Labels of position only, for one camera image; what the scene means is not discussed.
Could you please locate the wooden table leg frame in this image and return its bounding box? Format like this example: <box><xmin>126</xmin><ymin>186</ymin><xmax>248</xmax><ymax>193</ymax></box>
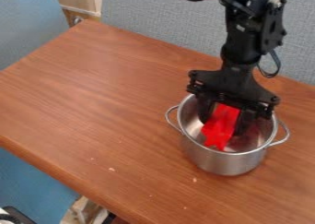
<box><xmin>61</xmin><ymin>196</ymin><xmax>109</xmax><ymax>224</ymax></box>

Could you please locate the black and white floor object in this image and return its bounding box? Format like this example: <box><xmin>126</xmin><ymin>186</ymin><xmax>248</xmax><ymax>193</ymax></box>
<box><xmin>0</xmin><ymin>206</ymin><xmax>38</xmax><ymax>224</ymax></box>

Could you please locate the beige wooden shelf unit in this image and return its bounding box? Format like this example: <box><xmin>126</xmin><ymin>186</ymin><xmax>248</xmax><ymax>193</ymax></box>
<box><xmin>58</xmin><ymin>0</ymin><xmax>103</xmax><ymax>27</ymax></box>

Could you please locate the stainless steel pot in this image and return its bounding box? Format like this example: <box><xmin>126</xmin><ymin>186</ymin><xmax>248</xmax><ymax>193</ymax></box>
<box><xmin>166</xmin><ymin>94</ymin><xmax>292</xmax><ymax>176</ymax></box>

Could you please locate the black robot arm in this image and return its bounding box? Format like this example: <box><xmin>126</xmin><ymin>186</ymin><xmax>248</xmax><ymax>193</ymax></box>
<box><xmin>187</xmin><ymin>0</ymin><xmax>288</xmax><ymax>135</ymax></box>

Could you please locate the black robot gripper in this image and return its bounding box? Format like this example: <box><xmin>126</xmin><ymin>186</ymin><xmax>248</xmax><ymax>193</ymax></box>
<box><xmin>187</xmin><ymin>60</ymin><xmax>281</xmax><ymax>136</ymax></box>

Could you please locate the red plastic block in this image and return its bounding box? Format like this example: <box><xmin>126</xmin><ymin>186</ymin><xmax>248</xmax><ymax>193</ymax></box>
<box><xmin>201</xmin><ymin>104</ymin><xmax>241</xmax><ymax>151</ymax></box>

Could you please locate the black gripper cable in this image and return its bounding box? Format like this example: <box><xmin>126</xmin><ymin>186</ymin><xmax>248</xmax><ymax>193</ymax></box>
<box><xmin>256</xmin><ymin>49</ymin><xmax>284</xmax><ymax>79</ymax></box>

